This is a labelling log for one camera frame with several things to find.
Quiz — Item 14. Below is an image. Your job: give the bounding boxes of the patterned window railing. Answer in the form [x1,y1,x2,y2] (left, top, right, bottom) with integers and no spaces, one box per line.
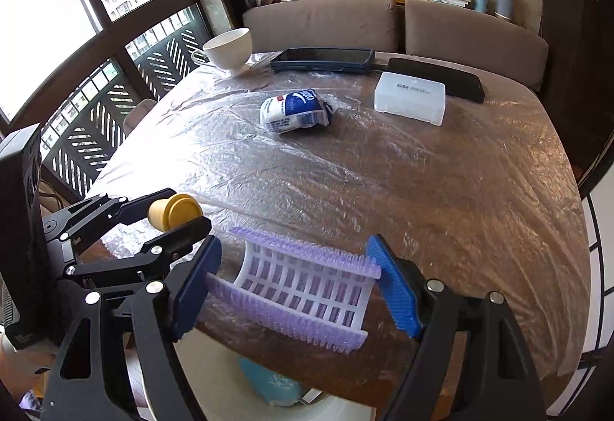
[38,3,216,202]

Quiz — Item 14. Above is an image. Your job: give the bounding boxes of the blue plastic packet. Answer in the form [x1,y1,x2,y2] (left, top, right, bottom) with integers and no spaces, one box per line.
[237,356,312,407]

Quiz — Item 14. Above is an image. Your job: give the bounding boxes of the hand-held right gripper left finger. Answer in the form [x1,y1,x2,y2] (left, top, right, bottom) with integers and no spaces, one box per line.
[41,235,223,421]

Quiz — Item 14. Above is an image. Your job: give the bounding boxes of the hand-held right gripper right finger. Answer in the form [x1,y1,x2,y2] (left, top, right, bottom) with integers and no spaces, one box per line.
[365,234,548,421]

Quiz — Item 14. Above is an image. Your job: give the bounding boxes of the clear plastic wrapper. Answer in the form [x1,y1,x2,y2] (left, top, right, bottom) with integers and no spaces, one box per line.
[240,51,285,73]

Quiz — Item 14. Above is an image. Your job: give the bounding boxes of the brown sofa back cushion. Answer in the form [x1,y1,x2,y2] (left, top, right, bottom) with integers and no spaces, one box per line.
[242,0,402,55]
[404,0,550,91]

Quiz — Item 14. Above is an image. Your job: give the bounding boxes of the yellow plastic cup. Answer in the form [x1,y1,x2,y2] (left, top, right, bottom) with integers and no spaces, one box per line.
[147,193,203,234]

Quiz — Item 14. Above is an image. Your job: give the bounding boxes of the white and blue tissue pack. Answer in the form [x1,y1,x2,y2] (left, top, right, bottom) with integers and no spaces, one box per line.
[259,88,337,135]

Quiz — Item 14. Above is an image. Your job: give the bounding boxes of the white chair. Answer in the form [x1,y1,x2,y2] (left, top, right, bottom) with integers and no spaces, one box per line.
[122,99,159,135]

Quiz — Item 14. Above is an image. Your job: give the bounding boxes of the clear plastic table cover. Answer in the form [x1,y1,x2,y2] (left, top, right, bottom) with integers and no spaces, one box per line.
[89,49,592,378]

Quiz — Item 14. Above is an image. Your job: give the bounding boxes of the white round bin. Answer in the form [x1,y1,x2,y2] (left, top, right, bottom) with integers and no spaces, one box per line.
[189,344,380,421]

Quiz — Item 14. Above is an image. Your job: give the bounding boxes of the purple and white plastic brush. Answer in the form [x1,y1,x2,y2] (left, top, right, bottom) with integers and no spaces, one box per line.
[204,226,383,355]

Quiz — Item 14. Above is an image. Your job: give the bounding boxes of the black flat case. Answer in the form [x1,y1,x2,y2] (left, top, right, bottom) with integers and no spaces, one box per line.
[386,57,485,104]

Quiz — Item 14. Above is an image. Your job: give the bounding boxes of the white translucent plastic box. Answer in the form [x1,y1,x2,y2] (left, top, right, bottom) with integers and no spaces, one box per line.
[373,71,447,127]

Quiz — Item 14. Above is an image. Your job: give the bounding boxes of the large white ceramic cup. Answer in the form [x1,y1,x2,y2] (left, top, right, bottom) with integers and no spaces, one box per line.
[192,28,253,76]

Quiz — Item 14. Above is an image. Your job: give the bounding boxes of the dark tablet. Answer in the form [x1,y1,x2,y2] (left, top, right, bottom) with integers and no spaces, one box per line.
[270,47,376,75]

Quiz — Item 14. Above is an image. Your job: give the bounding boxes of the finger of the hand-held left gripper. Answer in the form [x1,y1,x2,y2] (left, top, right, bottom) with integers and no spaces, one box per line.
[44,188,176,253]
[63,216,213,293]

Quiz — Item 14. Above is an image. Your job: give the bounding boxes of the dark wooden cabinet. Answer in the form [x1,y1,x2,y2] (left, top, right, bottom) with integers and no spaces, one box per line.
[540,0,601,172]

